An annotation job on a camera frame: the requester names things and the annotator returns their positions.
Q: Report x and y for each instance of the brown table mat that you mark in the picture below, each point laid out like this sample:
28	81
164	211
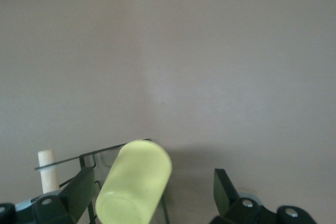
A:
210	64

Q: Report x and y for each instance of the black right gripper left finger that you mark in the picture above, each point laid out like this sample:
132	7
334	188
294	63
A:
78	195

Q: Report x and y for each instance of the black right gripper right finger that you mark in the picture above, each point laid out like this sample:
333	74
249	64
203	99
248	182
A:
223	193

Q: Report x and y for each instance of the yellow plastic cup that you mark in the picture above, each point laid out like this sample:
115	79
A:
136	176

